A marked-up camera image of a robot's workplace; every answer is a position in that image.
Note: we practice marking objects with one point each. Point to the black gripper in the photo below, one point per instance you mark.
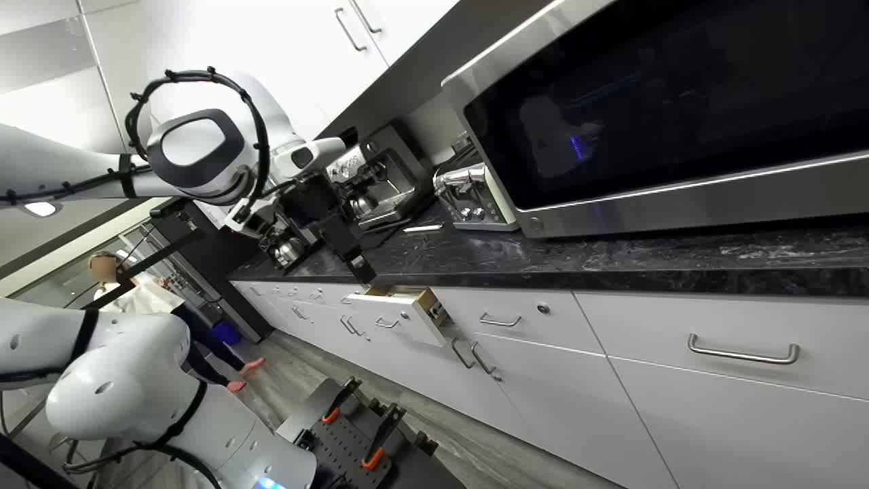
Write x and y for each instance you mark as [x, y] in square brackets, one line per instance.
[330, 213]

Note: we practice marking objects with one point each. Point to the white drawer with wooden sides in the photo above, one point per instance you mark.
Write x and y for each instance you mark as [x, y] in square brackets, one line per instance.
[402, 313]

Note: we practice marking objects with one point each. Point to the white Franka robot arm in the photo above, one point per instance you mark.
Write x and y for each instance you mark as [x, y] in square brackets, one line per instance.
[194, 150]

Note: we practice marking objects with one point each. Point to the round steel drawer lock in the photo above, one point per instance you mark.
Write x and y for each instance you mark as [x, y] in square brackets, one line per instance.
[544, 308]

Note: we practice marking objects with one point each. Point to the wide white drawer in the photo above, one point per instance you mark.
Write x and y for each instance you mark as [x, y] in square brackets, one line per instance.
[724, 317]

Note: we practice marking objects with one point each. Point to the shiny steel cup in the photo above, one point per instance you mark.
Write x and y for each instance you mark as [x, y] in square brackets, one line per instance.
[289, 253]

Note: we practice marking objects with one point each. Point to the white strip on counter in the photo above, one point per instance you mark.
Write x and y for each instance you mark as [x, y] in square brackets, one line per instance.
[422, 227]

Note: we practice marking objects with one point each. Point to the stainless steel espresso machine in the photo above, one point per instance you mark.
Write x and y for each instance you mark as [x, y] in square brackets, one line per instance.
[395, 173]

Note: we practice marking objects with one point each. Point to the white lower cabinet door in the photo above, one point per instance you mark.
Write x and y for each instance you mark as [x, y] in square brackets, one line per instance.
[410, 363]
[544, 408]

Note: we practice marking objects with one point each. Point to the cream and steel toaster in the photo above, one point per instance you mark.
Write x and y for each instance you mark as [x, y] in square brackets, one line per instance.
[470, 194]

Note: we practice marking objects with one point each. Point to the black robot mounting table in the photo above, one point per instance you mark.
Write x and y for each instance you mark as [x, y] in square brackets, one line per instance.
[342, 448]

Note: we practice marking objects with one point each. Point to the person in white top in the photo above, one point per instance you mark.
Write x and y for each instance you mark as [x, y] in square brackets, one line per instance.
[145, 294]

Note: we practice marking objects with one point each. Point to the ceiling light panel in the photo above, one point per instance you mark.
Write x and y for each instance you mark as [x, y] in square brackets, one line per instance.
[42, 209]

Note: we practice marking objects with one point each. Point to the stainless steel black microwave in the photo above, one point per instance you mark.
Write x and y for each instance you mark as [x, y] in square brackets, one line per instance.
[680, 109]

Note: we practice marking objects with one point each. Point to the white lower cabinet front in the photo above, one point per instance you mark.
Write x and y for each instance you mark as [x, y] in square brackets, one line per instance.
[749, 436]

